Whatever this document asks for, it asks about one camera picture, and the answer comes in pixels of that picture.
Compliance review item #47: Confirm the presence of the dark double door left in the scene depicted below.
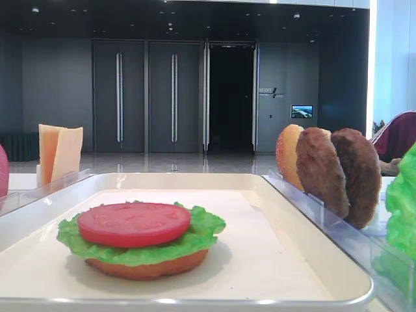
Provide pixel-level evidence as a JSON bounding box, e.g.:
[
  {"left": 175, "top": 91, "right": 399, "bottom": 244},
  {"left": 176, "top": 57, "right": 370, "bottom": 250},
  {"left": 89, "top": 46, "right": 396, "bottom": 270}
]
[{"left": 94, "top": 41, "right": 144, "bottom": 153}]

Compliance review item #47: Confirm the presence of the open glass door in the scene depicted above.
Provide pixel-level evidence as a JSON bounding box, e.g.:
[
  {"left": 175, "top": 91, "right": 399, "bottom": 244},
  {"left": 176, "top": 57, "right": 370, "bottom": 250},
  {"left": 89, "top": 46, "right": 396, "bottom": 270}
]
[{"left": 203, "top": 41, "right": 210, "bottom": 154}]

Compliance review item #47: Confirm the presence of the bun bottom under lettuce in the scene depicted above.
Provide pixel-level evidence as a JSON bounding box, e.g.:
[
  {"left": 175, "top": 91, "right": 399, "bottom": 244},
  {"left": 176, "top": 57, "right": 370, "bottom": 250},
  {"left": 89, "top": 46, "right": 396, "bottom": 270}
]
[{"left": 85, "top": 249, "right": 208, "bottom": 281}]

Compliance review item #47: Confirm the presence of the dark double door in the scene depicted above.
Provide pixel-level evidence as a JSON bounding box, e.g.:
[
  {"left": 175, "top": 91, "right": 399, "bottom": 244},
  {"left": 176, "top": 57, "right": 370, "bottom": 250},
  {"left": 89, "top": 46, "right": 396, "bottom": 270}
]
[
  {"left": 149, "top": 42, "right": 200, "bottom": 153},
  {"left": 94, "top": 41, "right": 144, "bottom": 153}
]

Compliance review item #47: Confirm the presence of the red tomato slice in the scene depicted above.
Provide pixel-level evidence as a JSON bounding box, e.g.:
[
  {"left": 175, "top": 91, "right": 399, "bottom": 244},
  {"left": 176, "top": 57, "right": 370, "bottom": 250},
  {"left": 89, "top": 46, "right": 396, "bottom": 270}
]
[
  {"left": 77, "top": 202, "right": 191, "bottom": 248},
  {"left": 0, "top": 146, "right": 10, "bottom": 197}
]

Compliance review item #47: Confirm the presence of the brown meat patty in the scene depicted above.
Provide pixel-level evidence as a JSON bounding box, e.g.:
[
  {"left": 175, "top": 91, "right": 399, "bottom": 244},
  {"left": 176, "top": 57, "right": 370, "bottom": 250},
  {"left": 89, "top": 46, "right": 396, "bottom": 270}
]
[
  {"left": 296, "top": 127, "right": 349, "bottom": 218},
  {"left": 331, "top": 128, "right": 382, "bottom": 229}
]

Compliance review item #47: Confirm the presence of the green lettuce leaf on tray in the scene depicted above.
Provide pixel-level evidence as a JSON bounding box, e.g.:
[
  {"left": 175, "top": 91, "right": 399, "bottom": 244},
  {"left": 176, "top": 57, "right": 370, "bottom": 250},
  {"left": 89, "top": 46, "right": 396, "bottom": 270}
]
[{"left": 57, "top": 201, "right": 226, "bottom": 267}]

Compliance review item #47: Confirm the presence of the pale yellow cheese slice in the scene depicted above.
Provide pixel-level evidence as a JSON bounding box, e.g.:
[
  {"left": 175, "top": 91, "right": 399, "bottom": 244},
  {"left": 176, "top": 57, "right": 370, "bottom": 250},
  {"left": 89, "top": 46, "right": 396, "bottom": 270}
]
[{"left": 51, "top": 127, "right": 83, "bottom": 182}]

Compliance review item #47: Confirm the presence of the brown meat patty outer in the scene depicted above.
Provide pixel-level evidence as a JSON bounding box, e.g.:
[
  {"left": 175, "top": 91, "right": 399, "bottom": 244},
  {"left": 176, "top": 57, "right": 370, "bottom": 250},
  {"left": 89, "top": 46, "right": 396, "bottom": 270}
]
[{"left": 331, "top": 128, "right": 382, "bottom": 229}]

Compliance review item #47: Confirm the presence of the wall display screen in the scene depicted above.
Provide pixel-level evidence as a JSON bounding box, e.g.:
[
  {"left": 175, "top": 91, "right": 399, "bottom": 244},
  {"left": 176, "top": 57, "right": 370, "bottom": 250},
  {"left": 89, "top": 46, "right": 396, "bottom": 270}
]
[{"left": 291, "top": 105, "right": 313, "bottom": 119}]

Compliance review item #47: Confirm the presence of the dark double door middle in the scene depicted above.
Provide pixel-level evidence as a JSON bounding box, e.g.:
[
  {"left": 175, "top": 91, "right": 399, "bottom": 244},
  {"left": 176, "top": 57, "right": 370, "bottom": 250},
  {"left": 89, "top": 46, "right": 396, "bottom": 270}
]
[{"left": 149, "top": 42, "right": 200, "bottom": 153}]

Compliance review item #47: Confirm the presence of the golden bun half inner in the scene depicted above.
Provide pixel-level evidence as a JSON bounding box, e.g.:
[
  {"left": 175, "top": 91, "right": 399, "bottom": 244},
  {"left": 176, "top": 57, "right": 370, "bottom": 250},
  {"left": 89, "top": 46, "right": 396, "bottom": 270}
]
[{"left": 276, "top": 124, "right": 304, "bottom": 192}]

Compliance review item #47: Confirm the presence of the white rectangular tray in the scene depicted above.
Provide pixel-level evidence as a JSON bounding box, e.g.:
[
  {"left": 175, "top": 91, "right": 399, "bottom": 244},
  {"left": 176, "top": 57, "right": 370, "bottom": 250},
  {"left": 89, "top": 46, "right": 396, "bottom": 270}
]
[{"left": 1, "top": 173, "right": 374, "bottom": 311}]

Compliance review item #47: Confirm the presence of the orange cheese slice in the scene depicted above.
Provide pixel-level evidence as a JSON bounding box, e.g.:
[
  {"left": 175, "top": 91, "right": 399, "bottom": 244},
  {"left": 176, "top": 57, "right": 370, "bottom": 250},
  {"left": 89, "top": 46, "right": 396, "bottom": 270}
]
[{"left": 38, "top": 124, "right": 66, "bottom": 186}]

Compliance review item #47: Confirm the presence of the brown meat patty inner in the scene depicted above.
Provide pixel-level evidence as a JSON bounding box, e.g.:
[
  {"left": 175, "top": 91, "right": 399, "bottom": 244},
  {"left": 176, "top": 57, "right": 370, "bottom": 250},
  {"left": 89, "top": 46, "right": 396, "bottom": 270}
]
[{"left": 296, "top": 127, "right": 349, "bottom": 218}]

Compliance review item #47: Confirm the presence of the person in maroon shirt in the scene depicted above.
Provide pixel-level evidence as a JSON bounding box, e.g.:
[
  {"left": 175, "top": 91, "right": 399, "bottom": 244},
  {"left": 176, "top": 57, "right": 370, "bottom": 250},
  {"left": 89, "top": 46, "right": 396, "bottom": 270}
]
[{"left": 370, "top": 110, "right": 415, "bottom": 176}]

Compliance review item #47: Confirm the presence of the green lettuce leaf standing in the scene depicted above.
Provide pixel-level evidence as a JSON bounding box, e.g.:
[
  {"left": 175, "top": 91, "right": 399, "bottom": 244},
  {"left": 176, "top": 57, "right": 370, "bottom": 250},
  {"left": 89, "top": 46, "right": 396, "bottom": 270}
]
[{"left": 374, "top": 146, "right": 415, "bottom": 294}]

